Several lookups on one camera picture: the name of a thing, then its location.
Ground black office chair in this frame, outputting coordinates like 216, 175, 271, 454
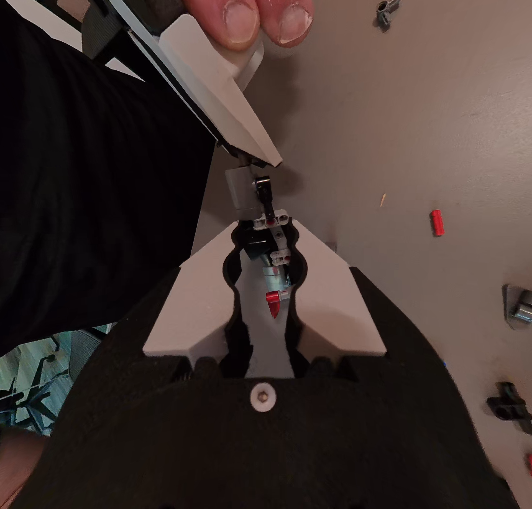
0, 325, 105, 431

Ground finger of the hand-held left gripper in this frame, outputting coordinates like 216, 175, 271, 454
159, 13, 284, 169
89, 0, 267, 169

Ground dark grey lego panel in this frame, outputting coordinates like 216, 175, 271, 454
224, 165, 260, 220

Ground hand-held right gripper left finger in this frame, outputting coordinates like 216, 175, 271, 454
142, 220, 254, 378

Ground small black lego assembly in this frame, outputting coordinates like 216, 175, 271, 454
243, 175, 298, 320

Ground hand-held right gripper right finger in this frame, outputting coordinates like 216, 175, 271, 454
286, 218, 388, 378

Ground scattered loose lego pieces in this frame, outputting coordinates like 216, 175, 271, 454
375, 0, 532, 478

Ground person's black pants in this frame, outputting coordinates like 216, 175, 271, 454
0, 0, 216, 357

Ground person's left hand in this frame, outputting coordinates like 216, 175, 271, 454
172, 0, 315, 53

